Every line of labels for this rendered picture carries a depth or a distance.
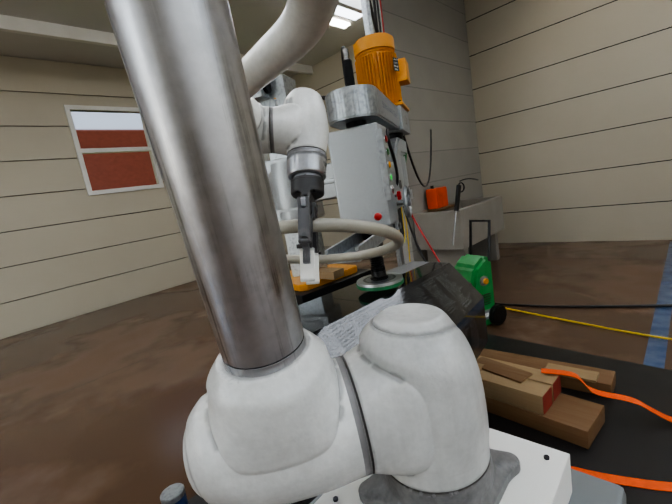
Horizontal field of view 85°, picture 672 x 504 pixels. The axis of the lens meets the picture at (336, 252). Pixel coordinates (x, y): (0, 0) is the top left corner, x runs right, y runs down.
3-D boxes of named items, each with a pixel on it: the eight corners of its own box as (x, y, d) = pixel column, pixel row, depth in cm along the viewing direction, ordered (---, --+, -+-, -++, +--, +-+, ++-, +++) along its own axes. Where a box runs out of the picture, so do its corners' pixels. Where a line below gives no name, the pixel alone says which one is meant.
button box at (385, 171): (388, 199, 158) (379, 131, 153) (395, 198, 157) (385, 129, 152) (385, 200, 150) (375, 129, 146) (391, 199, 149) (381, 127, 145)
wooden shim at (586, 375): (543, 372, 212) (543, 370, 212) (548, 364, 219) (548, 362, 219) (596, 383, 195) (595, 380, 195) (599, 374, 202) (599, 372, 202)
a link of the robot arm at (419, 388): (519, 472, 48) (500, 314, 43) (385, 518, 45) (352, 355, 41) (456, 402, 63) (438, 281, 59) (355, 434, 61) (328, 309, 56)
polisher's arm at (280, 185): (263, 212, 239) (255, 173, 235) (287, 207, 270) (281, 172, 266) (374, 195, 212) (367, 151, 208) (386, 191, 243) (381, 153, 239)
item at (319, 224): (281, 268, 135) (281, 260, 135) (417, 255, 118) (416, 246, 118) (182, 245, 90) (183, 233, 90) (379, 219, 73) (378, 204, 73)
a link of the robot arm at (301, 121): (327, 165, 90) (272, 165, 89) (325, 107, 93) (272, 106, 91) (331, 144, 80) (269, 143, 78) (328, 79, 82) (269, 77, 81)
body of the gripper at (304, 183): (321, 170, 79) (322, 212, 77) (326, 184, 87) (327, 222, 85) (286, 173, 79) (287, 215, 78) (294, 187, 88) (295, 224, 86)
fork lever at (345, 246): (365, 233, 192) (364, 224, 191) (402, 229, 185) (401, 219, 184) (317, 265, 128) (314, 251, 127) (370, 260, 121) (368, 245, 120)
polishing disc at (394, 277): (412, 275, 169) (412, 273, 169) (382, 289, 155) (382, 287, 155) (377, 273, 185) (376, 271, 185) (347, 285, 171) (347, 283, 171)
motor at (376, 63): (365, 121, 235) (355, 54, 228) (414, 109, 224) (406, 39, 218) (353, 115, 209) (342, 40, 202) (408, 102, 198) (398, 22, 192)
